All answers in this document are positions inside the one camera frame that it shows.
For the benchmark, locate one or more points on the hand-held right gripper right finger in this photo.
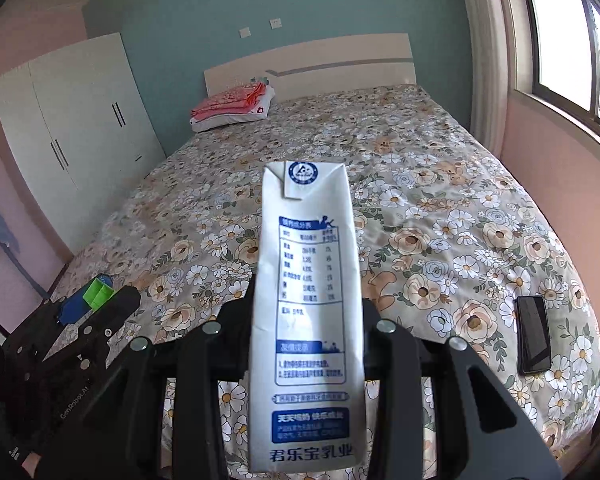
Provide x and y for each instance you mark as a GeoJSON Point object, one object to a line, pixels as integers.
{"type": "Point", "coordinates": [375, 317]}

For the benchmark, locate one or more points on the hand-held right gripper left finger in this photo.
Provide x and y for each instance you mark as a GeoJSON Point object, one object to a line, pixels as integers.
{"type": "Point", "coordinates": [230, 320]}

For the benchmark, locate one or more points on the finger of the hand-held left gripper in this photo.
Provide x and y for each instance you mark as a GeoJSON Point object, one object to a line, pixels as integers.
{"type": "Point", "coordinates": [72, 310]}
{"type": "Point", "coordinates": [122, 305]}

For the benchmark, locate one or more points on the small green box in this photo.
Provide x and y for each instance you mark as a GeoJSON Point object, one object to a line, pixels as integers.
{"type": "Point", "coordinates": [99, 291]}

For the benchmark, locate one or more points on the white milk carton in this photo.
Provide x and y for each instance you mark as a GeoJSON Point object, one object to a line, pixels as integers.
{"type": "Point", "coordinates": [305, 310]}

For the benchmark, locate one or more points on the blue hanging cloth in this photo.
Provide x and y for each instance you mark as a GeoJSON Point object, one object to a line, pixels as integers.
{"type": "Point", "coordinates": [0, 230]}

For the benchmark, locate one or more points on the floral bed sheet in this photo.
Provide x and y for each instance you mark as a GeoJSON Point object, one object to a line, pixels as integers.
{"type": "Point", "coordinates": [430, 185]}

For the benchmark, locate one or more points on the black smartphone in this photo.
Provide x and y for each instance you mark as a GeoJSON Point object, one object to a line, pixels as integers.
{"type": "Point", "coordinates": [533, 335]}

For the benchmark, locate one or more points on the white wardrobe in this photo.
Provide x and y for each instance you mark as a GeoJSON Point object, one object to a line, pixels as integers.
{"type": "Point", "coordinates": [80, 135]}

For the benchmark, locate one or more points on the white pillow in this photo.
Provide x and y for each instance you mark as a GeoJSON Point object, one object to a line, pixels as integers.
{"type": "Point", "coordinates": [230, 122]}

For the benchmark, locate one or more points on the folded pink blanket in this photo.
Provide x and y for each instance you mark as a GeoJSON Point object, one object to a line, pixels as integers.
{"type": "Point", "coordinates": [227, 101]}

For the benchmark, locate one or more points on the window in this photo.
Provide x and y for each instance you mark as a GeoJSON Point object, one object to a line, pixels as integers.
{"type": "Point", "coordinates": [570, 35]}

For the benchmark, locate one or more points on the white wall socket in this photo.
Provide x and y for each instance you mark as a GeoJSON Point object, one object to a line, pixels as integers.
{"type": "Point", "coordinates": [245, 32]}
{"type": "Point", "coordinates": [276, 22]}

